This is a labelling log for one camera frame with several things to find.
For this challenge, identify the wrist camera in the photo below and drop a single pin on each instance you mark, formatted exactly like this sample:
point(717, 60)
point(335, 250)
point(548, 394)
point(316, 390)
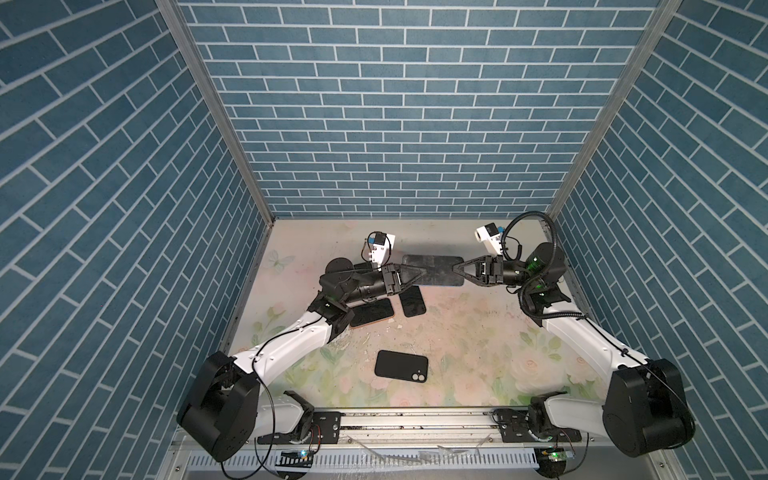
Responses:
point(489, 235)
point(377, 248)

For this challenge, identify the purple-edged black phone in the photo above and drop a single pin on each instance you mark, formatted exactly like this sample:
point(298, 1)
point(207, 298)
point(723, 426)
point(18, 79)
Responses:
point(372, 312)

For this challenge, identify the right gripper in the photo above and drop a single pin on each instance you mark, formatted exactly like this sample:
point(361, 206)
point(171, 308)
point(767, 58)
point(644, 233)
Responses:
point(489, 271)

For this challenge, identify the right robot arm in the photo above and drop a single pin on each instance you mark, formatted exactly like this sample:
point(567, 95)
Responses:
point(645, 409)

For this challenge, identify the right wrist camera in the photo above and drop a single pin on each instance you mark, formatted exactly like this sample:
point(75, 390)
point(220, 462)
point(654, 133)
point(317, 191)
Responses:
point(489, 235)

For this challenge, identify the aluminium front rail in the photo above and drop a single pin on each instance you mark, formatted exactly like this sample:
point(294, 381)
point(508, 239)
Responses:
point(432, 427)

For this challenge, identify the white slotted cable duct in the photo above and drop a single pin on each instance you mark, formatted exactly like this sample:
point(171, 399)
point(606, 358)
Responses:
point(395, 460)

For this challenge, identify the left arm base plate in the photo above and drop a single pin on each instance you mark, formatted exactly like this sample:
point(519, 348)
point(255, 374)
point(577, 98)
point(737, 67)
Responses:
point(323, 426)

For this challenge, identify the blue-edged black phone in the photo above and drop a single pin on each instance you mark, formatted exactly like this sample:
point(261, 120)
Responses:
point(438, 269)

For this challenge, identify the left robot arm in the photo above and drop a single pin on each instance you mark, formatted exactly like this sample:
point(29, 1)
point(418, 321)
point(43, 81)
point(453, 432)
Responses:
point(221, 409)

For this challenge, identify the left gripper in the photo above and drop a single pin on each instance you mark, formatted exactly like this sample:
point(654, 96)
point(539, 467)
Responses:
point(391, 280)

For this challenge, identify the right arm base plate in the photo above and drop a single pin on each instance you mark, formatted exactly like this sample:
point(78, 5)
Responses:
point(516, 426)

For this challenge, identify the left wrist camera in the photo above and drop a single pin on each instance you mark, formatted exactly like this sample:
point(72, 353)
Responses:
point(377, 248)

